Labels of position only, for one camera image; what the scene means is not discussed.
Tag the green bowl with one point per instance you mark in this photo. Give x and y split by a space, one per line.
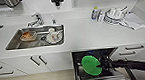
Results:
91 65

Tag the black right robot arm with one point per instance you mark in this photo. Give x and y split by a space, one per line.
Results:
137 66

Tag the dark dishwasher rack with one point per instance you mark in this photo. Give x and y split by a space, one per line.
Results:
108 77

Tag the white drawer stack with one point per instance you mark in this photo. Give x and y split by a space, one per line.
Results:
3 66
136 51

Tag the small white bottle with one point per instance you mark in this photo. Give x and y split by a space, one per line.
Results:
100 16

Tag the blue dish soap bottle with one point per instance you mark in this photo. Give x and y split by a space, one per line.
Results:
94 13

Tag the white plate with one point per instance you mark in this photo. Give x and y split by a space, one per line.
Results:
59 37

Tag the white base cabinet doors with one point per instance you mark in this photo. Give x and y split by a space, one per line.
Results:
53 61

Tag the white mug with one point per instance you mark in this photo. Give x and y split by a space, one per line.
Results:
52 33

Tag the small chrome sink knob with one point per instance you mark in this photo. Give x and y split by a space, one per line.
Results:
54 21

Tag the chrome faucet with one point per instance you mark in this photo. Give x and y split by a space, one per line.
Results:
37 19

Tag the bowl with orange food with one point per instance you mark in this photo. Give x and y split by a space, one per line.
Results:
28 35

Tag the stainless steel sink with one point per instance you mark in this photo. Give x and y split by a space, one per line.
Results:
13 44

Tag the white wall outlet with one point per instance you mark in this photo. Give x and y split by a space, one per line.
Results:
74 2

